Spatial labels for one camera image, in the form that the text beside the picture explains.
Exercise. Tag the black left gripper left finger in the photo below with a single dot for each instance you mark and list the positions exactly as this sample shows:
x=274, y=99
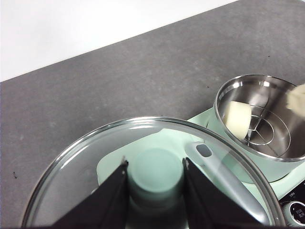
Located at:
x=102, y=210

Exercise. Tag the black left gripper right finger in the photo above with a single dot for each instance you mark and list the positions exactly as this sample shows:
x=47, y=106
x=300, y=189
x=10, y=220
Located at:
x=209, y=210

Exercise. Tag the glass pot lid green knob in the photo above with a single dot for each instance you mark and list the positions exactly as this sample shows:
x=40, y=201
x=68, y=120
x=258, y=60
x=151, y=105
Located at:
x=155, y=167

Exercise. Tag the plain white steamed bun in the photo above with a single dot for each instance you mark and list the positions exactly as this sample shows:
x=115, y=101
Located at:
x=238, y=119

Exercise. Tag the black control panel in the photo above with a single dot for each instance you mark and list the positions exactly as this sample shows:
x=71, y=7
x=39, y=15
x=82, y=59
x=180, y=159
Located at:
x=289, y=194

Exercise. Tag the silver control knob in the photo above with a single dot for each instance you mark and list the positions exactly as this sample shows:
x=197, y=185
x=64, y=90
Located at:
x=297, y=213

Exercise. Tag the green breakfast machine base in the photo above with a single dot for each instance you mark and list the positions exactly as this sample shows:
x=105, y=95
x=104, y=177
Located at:
x=197, y=119

